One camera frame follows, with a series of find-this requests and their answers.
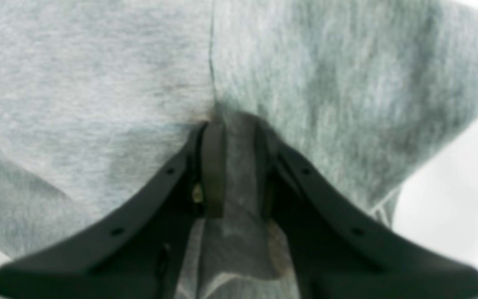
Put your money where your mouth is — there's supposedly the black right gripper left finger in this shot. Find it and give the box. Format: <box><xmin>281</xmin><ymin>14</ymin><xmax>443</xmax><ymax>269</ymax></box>
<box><xmin>0</xmin><ymin>121</ymin><xmax>227</xmax><ymax>299</ymax></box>

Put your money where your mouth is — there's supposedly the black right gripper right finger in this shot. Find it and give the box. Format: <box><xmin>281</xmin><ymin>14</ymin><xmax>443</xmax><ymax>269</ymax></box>
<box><xmin>254</xmin><ymin>120</ymin><xmax>478</xmax><ymax>299</ymax></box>

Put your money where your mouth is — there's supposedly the grey T-shirt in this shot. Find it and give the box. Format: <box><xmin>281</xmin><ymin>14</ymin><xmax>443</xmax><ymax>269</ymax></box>
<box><xmin>0</xmin><ymin>0</ymin><xmax>478</xmax><ymax>299</ymax></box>

